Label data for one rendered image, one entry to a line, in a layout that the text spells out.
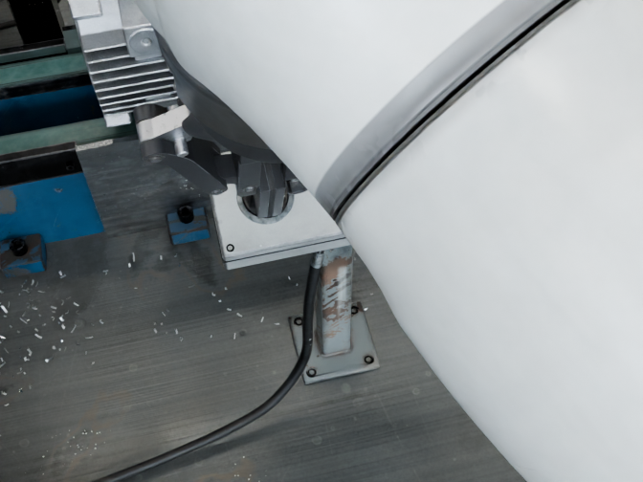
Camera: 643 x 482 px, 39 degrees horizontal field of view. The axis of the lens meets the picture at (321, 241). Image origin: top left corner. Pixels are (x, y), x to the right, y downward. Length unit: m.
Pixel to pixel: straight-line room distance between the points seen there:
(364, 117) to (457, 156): 0.02
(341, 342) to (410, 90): 0.63
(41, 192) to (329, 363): 0.31
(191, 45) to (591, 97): 0.09
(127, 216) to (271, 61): 0.70
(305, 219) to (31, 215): 0.37
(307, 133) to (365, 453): 0.60
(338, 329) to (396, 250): 0.58
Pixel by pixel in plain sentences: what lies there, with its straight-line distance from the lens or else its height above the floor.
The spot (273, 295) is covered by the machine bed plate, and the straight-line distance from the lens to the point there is 0.85.
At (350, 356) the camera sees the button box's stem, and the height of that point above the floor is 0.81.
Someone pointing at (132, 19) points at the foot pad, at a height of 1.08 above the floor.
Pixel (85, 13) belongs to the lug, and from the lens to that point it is 0.71.
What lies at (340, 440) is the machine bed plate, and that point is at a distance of 0.79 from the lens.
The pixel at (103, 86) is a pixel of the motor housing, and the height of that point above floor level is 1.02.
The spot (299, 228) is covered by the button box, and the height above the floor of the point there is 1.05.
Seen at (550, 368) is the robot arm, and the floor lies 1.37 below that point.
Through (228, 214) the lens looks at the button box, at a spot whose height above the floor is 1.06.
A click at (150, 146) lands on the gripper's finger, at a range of 0.42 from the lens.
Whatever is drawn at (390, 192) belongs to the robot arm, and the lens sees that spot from 0.19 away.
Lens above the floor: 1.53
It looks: 56 degrees down
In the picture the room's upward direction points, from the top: 1 degrees counter-clockwise
